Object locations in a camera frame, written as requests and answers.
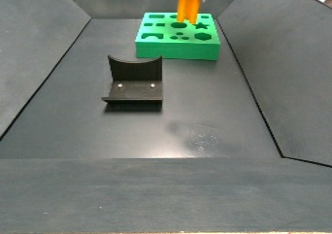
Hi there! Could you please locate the black curved bracket stand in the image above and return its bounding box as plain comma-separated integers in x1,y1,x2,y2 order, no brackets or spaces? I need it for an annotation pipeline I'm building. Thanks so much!
103,56,165,102

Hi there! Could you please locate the green shape sorting board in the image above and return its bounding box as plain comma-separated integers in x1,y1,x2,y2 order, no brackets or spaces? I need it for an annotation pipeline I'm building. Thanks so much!
135,13,221,60

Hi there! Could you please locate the orange three prong block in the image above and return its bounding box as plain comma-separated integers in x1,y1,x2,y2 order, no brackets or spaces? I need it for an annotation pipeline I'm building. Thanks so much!
177,0,202,24

